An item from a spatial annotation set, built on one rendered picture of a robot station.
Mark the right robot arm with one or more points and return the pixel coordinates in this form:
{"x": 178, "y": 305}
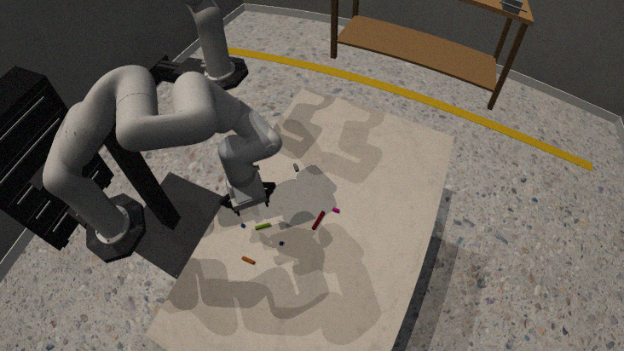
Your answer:
{"x": 128, "y": 95}

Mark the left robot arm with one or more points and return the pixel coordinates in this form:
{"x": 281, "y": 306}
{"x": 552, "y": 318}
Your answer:
{"x": 209, "y": 22}

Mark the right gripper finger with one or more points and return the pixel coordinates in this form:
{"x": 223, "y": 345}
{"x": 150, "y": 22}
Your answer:
{"x": 225, "y": 202}
{"x": 270, "y": 189}

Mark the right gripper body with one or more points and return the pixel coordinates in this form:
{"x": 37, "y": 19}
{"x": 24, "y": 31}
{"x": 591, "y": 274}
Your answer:
{"x": 257, "y": 180}

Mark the dark red rod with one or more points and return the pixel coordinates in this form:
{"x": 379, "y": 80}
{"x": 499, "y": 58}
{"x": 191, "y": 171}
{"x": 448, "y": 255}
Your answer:
{"x": 318, "y": 220}

